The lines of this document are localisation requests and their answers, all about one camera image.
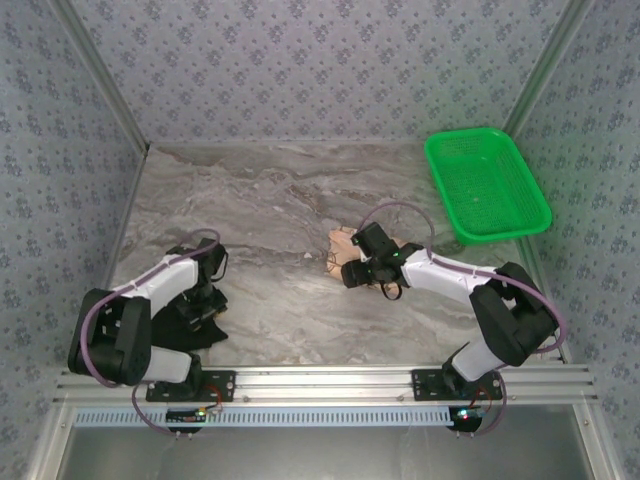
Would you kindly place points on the green plastic mesh basket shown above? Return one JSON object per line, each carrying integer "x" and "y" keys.
{"x": 487, "y": 185}

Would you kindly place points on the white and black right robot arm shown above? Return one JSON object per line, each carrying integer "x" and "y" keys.
{"x": 445, "y": 280}

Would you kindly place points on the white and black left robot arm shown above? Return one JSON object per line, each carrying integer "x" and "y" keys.
{"x": 165, "y": 280}

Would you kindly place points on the black folded cloth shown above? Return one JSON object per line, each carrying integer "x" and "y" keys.
{"x": 200, "y": 335}

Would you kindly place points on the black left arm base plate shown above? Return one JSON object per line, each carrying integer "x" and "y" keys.
{"x": 220, "y": 385}

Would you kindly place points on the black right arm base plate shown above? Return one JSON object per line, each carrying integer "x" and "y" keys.
{"x": 425, "y": 385}

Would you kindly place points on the aluminium mounting rail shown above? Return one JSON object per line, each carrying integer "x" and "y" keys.
{"x": 320, "y": 385}

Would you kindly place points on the aluminium frame post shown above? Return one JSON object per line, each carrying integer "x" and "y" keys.
{"x": 536, "y": 85}
{"x": 111, "y": 85}

